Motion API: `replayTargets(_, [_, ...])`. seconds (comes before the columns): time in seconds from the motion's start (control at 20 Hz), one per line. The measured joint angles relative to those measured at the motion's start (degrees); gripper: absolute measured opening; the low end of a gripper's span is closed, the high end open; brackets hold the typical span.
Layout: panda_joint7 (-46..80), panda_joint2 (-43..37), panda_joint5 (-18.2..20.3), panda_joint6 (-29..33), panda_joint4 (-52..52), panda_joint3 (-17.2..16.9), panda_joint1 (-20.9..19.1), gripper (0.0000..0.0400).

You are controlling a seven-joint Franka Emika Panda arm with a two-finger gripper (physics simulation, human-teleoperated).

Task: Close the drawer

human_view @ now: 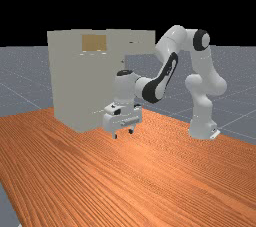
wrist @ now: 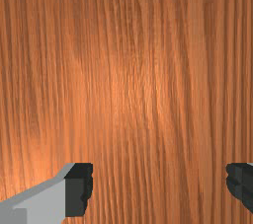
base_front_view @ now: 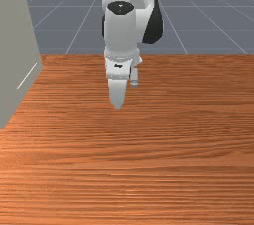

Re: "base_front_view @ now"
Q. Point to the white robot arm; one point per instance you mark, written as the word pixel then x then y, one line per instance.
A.
pixel 124 27

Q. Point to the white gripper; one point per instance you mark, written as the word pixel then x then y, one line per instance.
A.
pixel 117 80

